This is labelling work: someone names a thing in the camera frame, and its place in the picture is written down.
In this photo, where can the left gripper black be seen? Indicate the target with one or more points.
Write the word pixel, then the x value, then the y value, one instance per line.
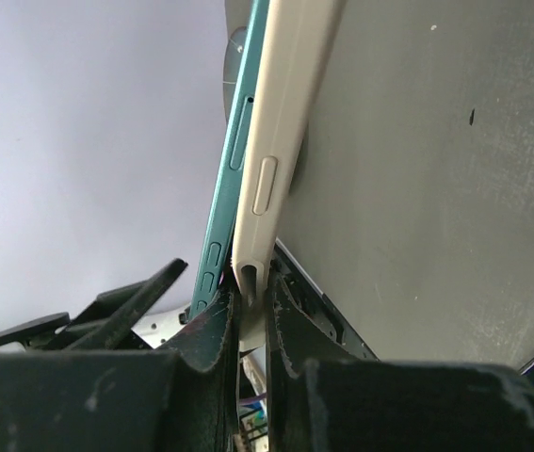
pixel 107 322

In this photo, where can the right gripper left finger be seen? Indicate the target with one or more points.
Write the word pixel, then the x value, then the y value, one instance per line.
pixel 179 397

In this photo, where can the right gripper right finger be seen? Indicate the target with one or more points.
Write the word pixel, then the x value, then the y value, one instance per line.
pixel 321 398

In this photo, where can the teal smartphone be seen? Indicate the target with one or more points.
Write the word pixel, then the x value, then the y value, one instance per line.
pixel 246 22

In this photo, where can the beige phone case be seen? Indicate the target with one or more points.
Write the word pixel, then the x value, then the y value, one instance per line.
pixel 297 44

